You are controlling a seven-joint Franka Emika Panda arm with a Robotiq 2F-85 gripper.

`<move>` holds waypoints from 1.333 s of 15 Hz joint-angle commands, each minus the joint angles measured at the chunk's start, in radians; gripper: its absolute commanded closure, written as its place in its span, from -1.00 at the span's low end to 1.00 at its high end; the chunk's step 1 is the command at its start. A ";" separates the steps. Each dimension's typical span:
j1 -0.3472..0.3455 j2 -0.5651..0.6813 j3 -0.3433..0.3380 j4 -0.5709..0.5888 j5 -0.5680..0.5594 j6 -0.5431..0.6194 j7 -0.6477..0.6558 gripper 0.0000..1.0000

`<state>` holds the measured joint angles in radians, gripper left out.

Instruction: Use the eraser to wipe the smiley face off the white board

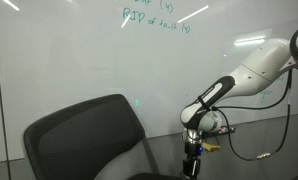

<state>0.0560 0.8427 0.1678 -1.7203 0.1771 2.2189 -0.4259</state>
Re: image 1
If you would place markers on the black mesh office chair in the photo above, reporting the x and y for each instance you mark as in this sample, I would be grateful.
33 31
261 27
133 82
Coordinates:
85 140

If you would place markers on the red capped marker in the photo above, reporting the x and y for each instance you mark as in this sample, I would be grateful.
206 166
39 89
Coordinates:
223 128

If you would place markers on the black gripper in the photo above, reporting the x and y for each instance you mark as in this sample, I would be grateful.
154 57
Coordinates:
193 156

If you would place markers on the black marker tray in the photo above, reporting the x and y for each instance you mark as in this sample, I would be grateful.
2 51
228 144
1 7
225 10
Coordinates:
229 130

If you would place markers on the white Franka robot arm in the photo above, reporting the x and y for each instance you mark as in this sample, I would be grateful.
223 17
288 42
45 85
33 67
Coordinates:
249 78

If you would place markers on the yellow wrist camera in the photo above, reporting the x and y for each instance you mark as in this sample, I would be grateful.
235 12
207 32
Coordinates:
210 147

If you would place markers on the large white whiteboard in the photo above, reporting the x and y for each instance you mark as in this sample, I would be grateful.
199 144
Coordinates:
89 60

